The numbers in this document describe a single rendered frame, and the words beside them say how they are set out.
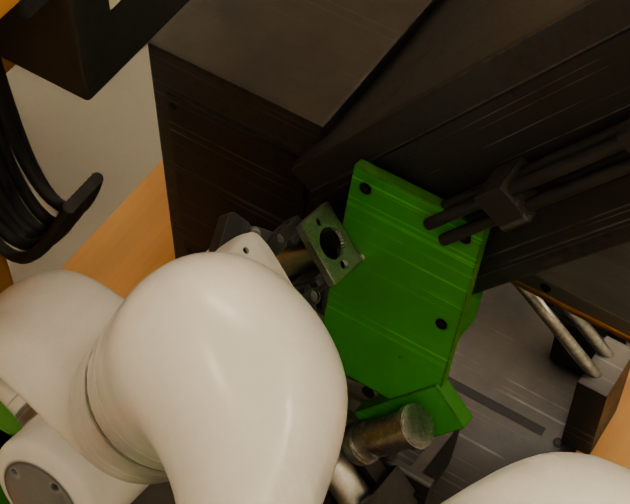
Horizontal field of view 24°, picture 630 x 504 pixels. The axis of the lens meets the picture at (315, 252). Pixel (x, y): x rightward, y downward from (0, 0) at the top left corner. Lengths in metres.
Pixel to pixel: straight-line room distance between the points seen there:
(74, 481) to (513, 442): 0.59
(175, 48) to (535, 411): 0.50
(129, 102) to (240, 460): 2.37
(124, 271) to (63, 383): 0.72
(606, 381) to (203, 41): 0.47
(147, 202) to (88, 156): 1.23
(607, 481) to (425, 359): 0.61
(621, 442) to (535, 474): 0.85
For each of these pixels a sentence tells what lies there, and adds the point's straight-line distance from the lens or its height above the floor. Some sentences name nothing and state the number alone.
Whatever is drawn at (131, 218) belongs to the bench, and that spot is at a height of 0.88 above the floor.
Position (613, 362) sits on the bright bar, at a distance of 1.34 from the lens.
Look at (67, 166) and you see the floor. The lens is 2.81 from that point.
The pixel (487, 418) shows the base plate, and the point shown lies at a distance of 1.42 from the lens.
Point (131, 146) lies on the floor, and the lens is 2.82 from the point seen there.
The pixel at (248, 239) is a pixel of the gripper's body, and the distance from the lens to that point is 1.07.
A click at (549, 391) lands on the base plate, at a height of 0.90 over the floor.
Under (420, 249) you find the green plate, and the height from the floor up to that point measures 1.23.
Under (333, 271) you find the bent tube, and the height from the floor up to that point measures 1.21.
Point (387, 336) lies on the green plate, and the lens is 1.18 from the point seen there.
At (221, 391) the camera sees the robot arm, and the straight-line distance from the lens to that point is 0.57.
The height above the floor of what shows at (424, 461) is 0.97.
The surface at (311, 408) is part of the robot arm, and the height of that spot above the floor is 1.63.
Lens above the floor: 2.12
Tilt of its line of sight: 53 degrees down
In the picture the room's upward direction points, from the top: straight up
